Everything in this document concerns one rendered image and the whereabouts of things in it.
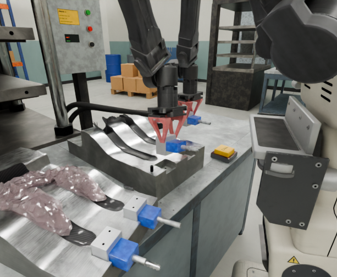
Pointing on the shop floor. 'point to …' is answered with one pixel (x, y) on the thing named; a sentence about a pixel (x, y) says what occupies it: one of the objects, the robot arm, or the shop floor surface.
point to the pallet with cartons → (131, 82)
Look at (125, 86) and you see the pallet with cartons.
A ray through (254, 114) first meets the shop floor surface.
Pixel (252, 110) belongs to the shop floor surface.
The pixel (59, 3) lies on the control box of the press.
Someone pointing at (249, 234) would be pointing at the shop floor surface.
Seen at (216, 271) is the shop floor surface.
